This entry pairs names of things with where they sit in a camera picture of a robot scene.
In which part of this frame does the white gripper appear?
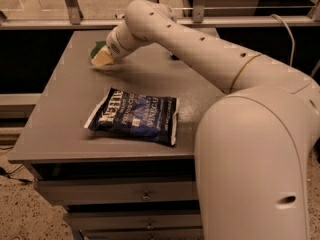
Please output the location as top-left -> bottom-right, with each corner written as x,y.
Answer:
91,22 -> 147,67

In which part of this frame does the green and yellow sponge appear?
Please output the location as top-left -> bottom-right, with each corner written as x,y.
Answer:
90,41 -> 106,59

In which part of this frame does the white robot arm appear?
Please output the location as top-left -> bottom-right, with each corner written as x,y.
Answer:
106,0 -> 320,240

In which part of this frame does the blue chip bag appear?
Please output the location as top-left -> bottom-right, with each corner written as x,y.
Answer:
84,88 -> 179,146

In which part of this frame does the blue soda can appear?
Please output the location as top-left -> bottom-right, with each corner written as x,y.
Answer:
170,52 -> 179,60

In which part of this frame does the grey drawer cabinet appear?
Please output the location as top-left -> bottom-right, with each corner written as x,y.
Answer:
7,28 -> 228,240

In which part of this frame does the top grey drawer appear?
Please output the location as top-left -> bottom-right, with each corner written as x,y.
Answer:
35,181 -> 198,206

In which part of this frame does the grey drawer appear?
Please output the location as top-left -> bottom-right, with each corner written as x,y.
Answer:
35,181 -> 198,206
64,214 -> 202,230
84,229 -> 203,240

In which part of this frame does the middle grey drawer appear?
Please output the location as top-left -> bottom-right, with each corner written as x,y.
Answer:
64,214 -> 202,230

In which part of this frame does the bottom grey drawer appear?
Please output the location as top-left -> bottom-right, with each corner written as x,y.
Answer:
84,229 -> 203,240

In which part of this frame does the black floor cable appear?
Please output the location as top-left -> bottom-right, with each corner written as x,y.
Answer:
0,145 -> 34,185

